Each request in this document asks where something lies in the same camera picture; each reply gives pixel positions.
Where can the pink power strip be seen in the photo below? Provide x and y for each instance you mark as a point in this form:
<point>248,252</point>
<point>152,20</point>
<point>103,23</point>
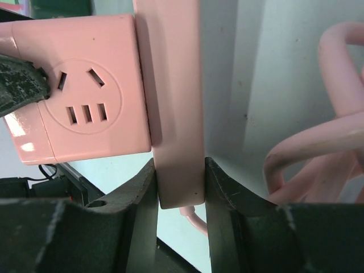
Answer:
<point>169,41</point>

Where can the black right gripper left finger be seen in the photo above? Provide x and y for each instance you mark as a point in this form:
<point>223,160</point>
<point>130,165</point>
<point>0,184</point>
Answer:
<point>114,233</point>

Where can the pink cube socket adapter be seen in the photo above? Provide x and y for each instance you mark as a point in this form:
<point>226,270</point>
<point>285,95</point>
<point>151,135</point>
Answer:
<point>96,107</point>

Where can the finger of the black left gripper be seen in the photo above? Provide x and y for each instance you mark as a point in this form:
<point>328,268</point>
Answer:
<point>21,84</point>

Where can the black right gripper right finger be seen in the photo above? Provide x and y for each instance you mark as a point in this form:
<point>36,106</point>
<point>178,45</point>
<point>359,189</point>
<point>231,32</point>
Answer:
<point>247,233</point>

